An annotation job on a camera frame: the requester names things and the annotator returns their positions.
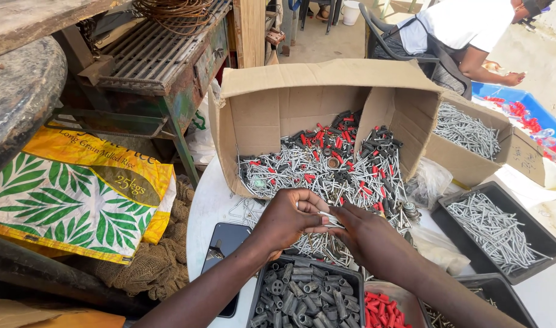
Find pile of red plastic plugs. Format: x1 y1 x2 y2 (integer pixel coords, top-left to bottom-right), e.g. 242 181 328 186
364 291 414 328

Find white shopping bag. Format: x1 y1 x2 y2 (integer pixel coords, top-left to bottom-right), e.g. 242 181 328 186
186 78 222 167

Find rusty wire coil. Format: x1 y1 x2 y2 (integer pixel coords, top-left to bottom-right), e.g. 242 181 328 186
131 0 216 36

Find dark round stone slab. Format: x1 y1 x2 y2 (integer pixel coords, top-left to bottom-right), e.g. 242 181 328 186
0 36 69 184

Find orange cardboard sheet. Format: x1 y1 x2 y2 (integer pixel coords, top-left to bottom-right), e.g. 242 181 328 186
0 298 127 328

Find weathered wooden plank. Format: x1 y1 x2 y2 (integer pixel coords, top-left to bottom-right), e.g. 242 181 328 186
0 0 129 63

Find wooden post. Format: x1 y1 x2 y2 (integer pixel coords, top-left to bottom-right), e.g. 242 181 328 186
232 0 268 69

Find person's right hand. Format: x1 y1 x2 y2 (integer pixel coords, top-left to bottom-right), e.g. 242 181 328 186
328 203 425 284

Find heap of mixed pins and plugs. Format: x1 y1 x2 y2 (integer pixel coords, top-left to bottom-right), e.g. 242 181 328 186
228 109 422 270

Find yellow green leaf-print sack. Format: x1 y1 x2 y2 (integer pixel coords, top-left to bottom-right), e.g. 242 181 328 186
0 122 178 265

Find crumpled white plastic bag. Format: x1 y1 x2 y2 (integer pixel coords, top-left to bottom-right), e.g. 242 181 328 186
406 225 472 277

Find small cardboard box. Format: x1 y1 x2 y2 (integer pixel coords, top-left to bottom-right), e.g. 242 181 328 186
423 89 547 189

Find blue plastic tub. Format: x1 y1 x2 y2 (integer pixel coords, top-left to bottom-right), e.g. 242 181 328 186
471 81 556 201

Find black smartphone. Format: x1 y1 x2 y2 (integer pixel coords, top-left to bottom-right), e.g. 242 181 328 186
200 222 253 319

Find white plastic bowl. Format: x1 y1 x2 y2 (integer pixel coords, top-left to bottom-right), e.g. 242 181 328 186
494 157 556 211

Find dark chair legs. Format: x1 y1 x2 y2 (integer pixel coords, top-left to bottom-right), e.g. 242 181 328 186
298 0 343 36

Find pile of grey plastic plugs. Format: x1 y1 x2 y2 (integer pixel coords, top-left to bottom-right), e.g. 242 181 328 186
251 258 362 328

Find pile of pins in tray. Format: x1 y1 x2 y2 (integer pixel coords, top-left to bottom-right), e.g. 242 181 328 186
446 191 554 275

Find pile of pins in carton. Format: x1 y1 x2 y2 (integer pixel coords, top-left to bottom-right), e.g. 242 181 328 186
434 102 502 161

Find dark thick pipe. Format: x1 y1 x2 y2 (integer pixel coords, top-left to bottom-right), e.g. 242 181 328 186
0 231 161 320

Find black tray of brass screws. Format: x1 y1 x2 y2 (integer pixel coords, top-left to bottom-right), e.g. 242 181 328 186
418 273 541 328

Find large black plastic tray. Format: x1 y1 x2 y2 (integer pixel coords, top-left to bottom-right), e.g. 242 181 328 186
430 181 556 286

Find pile of brass screws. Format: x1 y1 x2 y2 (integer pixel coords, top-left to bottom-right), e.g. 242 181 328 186
425 287 498 328

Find large open cardboard box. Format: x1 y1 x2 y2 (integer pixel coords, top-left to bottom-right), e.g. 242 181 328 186
208 58 445 199

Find white plastic bucket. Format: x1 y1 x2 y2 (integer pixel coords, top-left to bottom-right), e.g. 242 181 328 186
340 0 362 26

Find clear plastic bag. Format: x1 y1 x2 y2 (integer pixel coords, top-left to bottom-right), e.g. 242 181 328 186
405 157 454 211

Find translucent plastic tray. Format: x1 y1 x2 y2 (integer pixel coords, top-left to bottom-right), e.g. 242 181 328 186
363 281 430 328

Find black plastic chair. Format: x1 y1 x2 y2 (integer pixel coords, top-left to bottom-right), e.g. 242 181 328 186
358 2 441 79

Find bundle of metal pins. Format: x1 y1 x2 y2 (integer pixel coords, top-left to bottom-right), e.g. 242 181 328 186
318 210 348 229

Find brown burlap sack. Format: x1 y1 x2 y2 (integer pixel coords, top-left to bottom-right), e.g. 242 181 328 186
95 177 196 302

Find rusty metal grate table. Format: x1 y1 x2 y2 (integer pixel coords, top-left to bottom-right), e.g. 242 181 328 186
45 0 234 188

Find black tray of grey plugs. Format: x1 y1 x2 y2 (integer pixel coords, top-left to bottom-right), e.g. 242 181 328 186
246 254 365 328

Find person's left hand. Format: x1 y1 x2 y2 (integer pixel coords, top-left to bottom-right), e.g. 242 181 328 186
253 188 332 261

